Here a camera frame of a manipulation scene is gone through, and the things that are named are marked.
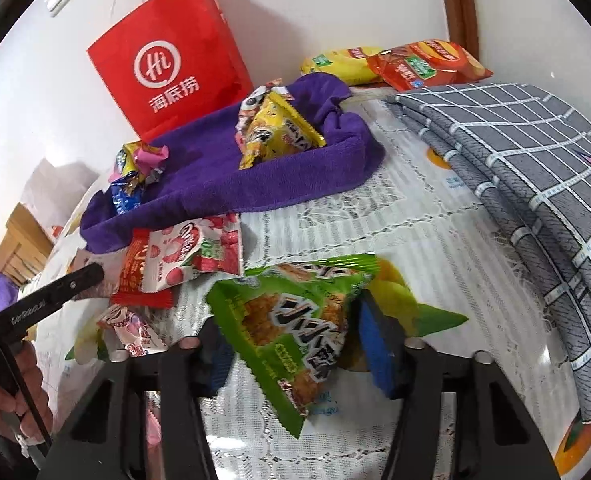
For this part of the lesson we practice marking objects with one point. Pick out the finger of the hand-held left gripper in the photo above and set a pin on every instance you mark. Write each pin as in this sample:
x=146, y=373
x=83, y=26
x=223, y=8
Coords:
x=60, y=292

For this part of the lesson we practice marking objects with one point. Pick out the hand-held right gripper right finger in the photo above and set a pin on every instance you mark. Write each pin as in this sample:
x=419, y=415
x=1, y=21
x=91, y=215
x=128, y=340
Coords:
x=380, y=345

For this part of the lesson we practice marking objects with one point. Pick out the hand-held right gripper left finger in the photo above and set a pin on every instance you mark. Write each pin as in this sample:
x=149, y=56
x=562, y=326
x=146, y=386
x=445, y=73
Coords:
x=220, y=365

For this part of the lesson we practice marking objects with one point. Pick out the small pink snack packet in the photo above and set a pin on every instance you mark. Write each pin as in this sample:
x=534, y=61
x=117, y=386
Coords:
x=125, y=327

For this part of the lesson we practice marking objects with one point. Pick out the red snack packet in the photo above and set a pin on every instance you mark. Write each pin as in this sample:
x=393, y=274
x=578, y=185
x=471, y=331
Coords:
x=135, y=280

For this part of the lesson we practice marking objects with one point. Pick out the green snack packet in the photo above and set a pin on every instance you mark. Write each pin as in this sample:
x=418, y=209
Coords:
x=285, y=320

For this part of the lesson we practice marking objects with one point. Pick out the strawberry print snack packet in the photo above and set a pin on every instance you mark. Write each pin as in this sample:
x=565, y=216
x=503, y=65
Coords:
x=200, y=255

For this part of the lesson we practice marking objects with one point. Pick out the blue snack packet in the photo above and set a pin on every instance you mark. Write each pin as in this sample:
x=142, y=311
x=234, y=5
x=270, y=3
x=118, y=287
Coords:
x=125, y=197

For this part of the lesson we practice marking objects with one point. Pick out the pink yellow snack packet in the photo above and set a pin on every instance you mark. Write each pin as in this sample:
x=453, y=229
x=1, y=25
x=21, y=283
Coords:
x=135, y=152

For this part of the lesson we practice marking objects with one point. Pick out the purple cloth tray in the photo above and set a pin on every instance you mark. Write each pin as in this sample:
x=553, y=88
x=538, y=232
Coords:
x=285, y=180

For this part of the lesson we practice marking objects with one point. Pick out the pink panda snack packet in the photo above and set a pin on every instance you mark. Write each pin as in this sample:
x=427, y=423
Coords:
x=253, y=105

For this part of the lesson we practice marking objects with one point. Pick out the person's left hand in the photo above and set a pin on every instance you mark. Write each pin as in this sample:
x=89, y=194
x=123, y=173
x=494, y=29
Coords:
x=25, y=400

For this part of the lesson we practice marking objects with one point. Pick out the fruit print tablecloth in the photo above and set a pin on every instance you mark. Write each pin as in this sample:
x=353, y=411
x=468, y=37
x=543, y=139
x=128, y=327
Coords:
x=425, y=270

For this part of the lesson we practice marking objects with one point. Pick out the white plastic shopping bag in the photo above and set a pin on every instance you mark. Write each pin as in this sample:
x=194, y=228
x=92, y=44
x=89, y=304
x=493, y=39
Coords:
x=60, y=195

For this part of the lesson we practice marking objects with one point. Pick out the grey checked cloth pink star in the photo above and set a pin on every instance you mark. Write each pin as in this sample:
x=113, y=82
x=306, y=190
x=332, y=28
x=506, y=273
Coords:
x=525, y=170

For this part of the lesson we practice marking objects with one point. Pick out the red paper shopping bag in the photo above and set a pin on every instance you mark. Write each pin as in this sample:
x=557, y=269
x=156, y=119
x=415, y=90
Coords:
x=165, y=60

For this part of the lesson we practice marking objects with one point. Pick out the yellow chip bag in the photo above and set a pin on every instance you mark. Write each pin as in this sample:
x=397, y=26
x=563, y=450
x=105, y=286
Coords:
x=335, y=65

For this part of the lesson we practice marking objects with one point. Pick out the red chip bag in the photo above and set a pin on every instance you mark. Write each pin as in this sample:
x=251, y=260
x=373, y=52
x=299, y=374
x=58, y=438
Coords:
x=425, y=65

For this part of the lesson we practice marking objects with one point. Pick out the brown wooden door frame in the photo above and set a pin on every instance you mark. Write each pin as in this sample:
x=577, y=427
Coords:
x=458, y=5

